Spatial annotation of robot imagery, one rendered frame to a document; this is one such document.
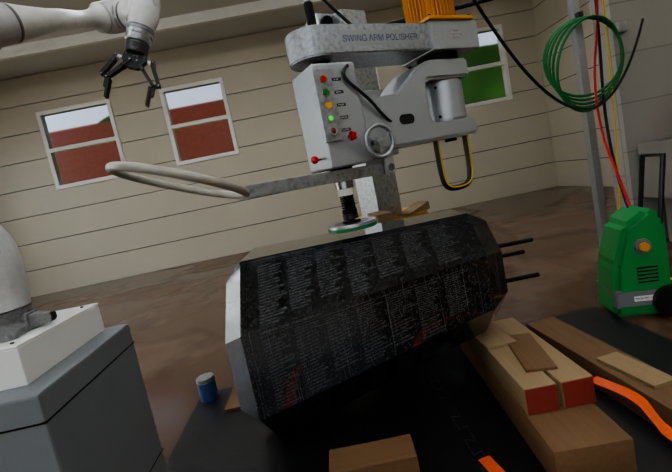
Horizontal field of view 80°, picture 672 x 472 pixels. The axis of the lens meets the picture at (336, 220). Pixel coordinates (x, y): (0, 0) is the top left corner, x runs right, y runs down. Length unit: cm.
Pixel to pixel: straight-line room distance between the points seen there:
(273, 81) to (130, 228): 390
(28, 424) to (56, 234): 827
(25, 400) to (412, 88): 169
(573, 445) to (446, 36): 168
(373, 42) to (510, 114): 721
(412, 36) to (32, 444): 186
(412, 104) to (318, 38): 51
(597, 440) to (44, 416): 146
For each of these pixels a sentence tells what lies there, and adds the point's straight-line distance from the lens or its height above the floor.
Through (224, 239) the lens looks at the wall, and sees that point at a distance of 812.
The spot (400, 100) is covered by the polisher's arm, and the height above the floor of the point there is 136.
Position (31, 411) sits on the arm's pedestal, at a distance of 104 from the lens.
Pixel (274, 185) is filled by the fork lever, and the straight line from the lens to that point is 158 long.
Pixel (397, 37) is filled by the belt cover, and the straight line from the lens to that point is 195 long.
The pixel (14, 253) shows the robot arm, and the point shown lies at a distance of 122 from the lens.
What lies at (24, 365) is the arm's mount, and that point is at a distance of 109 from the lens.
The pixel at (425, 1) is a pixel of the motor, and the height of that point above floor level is 181.
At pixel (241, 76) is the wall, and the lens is 821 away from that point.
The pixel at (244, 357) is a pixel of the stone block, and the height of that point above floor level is 51.
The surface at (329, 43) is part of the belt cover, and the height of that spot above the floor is 161.
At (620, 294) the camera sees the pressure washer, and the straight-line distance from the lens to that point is 274.
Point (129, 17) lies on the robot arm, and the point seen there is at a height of 178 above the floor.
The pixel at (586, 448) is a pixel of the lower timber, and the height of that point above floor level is 14.
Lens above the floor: 109
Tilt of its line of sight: 6 degrees down
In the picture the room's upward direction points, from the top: 12 degrees counter-clockwise
